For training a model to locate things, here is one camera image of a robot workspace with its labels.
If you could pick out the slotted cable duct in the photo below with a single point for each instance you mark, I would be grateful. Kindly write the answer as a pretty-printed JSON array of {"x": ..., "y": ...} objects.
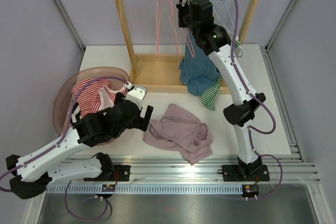
[{"x": 148, "y": 189}]

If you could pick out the pink wire hanger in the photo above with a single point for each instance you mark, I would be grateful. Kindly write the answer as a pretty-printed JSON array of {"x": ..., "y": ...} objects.
[
  {"x": 185, "y": 34},
  {"x": 158, "y": 25},
  {"x": 167, "y": 6}
]

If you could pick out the red white striped tank top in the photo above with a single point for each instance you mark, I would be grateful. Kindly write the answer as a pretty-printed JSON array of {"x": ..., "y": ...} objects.
[{"x": 98, "y": 96}]

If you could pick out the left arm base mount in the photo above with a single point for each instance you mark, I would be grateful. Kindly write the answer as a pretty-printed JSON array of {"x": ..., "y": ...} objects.
[{"x": 120, "y": 172}]

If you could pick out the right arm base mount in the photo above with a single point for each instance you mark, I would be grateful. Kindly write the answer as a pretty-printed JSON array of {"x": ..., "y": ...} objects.
[{"x": 231, "y": 173}]

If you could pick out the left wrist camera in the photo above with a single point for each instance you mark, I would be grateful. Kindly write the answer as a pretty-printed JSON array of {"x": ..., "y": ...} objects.
[{"x": 136, "y": 94}]

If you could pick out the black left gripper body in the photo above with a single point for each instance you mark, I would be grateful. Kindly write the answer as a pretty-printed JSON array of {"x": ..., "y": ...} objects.
[{"x": 133, "y": 124}]

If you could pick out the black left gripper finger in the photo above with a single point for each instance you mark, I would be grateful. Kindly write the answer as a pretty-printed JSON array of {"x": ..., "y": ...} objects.
[
  {"x": 142, "y": 124},
  {"x": 148, "y": 114}
]

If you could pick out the green white striped tank top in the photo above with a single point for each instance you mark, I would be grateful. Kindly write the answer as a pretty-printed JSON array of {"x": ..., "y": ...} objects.
[{"x": 209, "y": 95}]

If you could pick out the dusty pink tank top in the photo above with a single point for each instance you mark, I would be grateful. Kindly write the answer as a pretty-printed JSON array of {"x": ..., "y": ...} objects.
[{"x": 181, "y": 131}]

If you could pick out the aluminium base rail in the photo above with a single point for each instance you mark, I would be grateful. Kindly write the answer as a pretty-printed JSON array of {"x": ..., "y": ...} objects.
[{"x": 175, "y": 170}]

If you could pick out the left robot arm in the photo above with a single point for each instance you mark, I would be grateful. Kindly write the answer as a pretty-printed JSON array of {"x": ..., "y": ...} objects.
[{"x": 33, "y": 173}]

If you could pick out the blue tank top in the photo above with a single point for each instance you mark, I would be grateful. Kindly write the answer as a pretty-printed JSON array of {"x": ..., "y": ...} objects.
[{"x": 198, "y": 72}]

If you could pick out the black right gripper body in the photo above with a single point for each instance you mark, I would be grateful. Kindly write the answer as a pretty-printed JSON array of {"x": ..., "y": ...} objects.
[{"x": 183, "y": 12}]

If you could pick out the pink plastic basket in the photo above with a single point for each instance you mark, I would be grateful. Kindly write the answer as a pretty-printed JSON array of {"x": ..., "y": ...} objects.
[{"x": 71, "y": 87}]

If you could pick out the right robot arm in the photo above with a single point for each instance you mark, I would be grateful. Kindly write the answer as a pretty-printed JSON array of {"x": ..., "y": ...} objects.
[{"x": 197, "y": 17}]

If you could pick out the wooden clothes rack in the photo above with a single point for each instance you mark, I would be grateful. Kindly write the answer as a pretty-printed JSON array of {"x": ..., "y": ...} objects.
[{"x": 159, "y": 72}]

